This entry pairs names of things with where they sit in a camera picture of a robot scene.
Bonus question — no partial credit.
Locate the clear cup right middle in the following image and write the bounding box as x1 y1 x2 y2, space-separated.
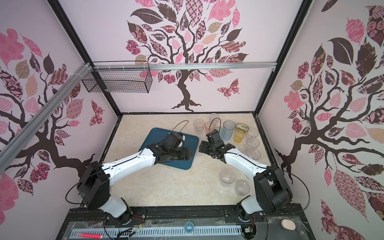
245 137 260 150

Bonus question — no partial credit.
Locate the clear glass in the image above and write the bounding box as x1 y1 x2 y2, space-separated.
235 181 250 196
219 169 236 188

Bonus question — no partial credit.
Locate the clear glass front right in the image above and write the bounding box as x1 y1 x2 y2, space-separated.
235 181 250 196

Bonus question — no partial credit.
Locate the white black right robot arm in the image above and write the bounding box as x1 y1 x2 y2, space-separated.
199 130 293 221

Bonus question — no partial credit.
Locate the pink translucent cup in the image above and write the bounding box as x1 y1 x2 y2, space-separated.
205 121 216 134

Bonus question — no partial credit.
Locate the dark teal plastic tray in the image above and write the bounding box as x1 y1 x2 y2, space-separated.
139 128 200 170

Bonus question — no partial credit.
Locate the clear cup right lower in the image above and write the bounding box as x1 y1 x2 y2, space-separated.
246 148 261 161

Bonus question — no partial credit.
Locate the yellow translucent glass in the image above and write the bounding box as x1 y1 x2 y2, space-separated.
234 123 249 143

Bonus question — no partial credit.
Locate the grey slotted cable duct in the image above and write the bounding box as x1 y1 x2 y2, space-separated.
65 226 244 240

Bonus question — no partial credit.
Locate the clear cup back left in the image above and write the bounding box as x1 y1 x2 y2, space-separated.
194 120 205 134

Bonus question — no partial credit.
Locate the tall blue translucent cup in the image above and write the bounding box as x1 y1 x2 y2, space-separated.
222 120 236 141

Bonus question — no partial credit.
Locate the blue tape roll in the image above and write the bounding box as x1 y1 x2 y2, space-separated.
184 221 195 234

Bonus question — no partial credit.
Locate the beige round disc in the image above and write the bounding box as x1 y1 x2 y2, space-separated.
281 219 296 231

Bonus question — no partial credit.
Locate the black wire basket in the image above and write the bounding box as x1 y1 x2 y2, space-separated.
82 60 153 94

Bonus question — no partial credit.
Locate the aluminium rail left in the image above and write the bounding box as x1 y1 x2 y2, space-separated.
1 63 92 173

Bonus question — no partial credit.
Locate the pink marker pen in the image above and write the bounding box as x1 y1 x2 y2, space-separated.
78 233 104 240

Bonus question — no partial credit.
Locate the clear glass front left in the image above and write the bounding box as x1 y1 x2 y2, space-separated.
219 169 236 188

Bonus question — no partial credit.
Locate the aluminium rail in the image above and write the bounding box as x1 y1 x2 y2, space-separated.
93 62 277 71
1 63 92 173

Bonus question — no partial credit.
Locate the clear cup back centre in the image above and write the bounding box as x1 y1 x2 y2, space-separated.
209 113 220 125

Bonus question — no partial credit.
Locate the clear cup right top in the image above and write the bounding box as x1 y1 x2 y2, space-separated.
247 128 259 138

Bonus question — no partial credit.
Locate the clear cup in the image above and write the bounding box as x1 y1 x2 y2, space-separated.
209 113 220 125
245 137 260 150
247 128 259 138
194 120 205 134
246 148 261 161

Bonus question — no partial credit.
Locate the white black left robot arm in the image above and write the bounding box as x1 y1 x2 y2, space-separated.
76 132 192 225

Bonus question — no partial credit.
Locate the aluminium rail back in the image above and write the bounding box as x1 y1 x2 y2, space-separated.
93 62 277 71

